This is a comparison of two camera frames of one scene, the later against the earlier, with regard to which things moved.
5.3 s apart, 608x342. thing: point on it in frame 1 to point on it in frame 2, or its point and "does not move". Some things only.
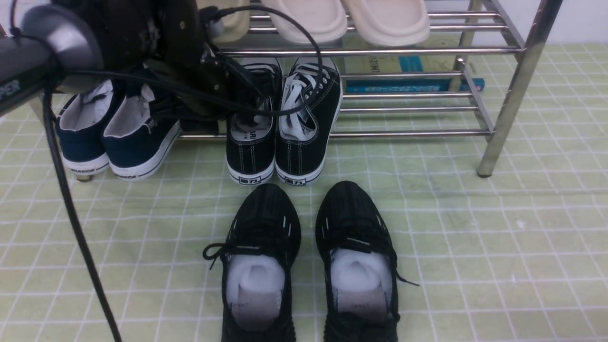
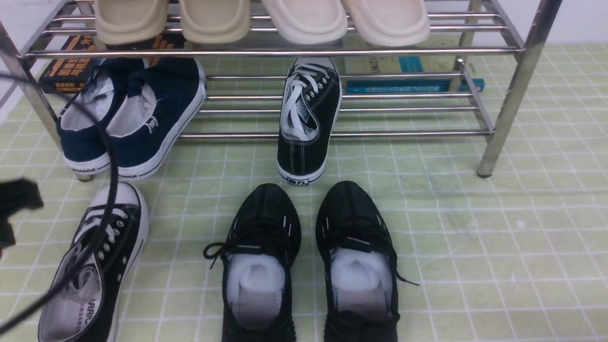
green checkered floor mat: x=521 y=256 does not move
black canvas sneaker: x=251 y=143 to x=88 y=310
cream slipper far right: x=389 y=23 does not move
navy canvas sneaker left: x=80 y=129 does not move
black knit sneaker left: x=261 y=255 does not move
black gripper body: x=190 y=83 to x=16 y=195
